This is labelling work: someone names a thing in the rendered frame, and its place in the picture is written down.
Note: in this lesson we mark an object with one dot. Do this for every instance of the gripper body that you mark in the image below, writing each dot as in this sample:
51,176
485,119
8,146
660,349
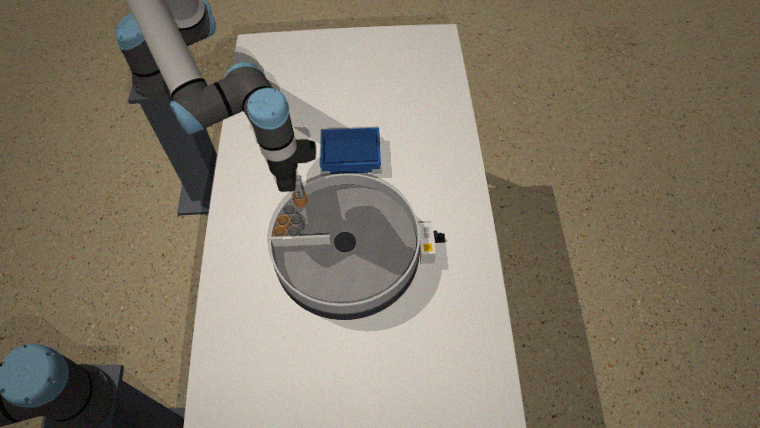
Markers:
285,172

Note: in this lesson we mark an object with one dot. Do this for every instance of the bronze bushing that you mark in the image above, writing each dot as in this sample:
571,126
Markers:
286,217
283,229
299,194

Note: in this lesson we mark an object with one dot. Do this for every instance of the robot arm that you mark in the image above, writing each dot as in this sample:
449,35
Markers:
166,48
83,404

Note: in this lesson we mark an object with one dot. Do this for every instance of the blue crate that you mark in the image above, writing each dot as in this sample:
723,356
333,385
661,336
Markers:
350,146

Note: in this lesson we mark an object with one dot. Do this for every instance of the grey turntable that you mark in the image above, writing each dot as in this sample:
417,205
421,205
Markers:
356,273

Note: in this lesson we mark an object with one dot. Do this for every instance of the steel bushing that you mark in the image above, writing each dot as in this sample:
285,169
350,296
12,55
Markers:
298,226

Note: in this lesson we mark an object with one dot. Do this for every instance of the white control box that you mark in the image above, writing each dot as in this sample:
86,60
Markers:
430,246

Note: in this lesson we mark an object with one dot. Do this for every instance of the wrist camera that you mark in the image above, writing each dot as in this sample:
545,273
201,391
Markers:
305,151

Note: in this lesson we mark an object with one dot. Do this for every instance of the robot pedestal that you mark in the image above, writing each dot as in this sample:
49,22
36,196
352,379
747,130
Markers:
109,372
181,166

